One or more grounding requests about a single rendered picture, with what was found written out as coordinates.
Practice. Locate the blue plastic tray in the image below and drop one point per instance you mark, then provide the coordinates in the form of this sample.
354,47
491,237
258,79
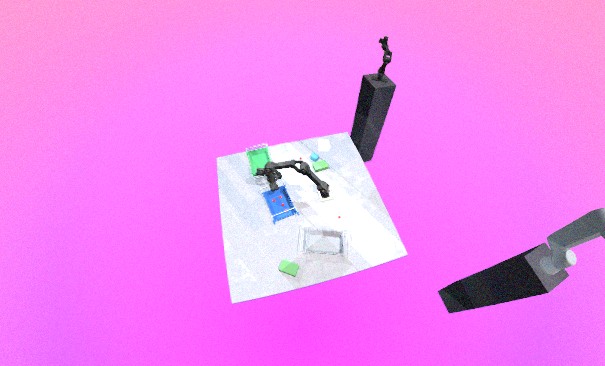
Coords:
275,207

